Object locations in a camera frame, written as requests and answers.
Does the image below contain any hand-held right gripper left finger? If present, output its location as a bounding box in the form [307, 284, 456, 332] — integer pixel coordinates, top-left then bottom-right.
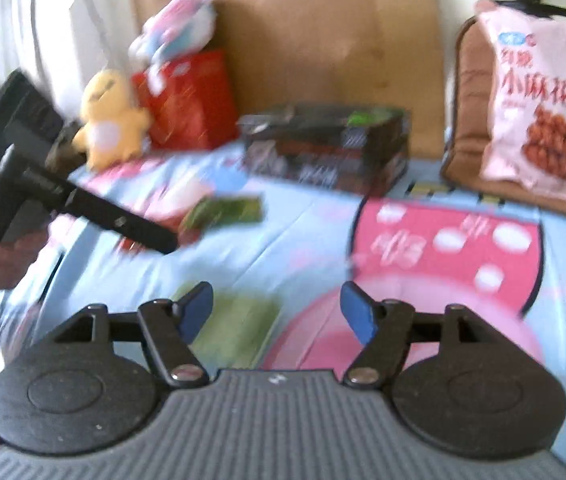
[53, 281, 214, 387]

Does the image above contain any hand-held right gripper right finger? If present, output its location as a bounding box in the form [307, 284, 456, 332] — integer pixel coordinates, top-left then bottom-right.
[340, 281, 506, 387]

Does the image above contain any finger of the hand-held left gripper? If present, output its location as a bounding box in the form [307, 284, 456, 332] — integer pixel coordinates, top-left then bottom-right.
[63, 185, 180, 256]

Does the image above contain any pale green snack packet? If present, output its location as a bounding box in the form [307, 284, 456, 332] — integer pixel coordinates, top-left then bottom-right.
[177, 285, 284, 367]

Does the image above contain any bright green snack packet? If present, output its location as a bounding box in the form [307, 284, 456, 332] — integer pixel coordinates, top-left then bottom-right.
[183, 196, 265, 242]

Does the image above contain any black cardboard box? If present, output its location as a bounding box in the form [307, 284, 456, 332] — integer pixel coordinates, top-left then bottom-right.
[238, 102, 410, 197]

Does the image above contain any yellow-green snack packet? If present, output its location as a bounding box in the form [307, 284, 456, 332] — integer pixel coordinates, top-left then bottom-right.
[347, 109, 395, 127]

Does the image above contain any person's left hand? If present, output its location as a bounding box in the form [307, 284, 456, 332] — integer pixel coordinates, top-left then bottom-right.
[0, 180, 51, 293]

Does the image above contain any yellow plush chick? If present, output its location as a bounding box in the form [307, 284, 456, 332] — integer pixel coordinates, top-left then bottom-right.
[72, 69, 153, 171]

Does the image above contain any blue printed bedsheet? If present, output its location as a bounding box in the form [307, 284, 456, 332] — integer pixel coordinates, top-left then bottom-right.
[0, 140, 566, 476]

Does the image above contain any red gift bag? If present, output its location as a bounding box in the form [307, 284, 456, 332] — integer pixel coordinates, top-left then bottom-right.
[133, 50, 240, 152]

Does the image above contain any pastel plush toy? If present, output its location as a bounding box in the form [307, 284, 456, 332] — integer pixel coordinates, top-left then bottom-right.
[128, 0, 216, 68]

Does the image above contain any brown seat cushion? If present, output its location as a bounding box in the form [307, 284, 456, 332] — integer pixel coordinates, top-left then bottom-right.
[440, 15, 566, 217]

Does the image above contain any wooden headboard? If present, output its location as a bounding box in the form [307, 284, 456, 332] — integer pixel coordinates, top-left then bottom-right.
[130, 0, 451, 158]

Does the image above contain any large pink snack bag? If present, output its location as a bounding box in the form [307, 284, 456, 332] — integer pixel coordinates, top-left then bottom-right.
[476, 7, 566, 202]

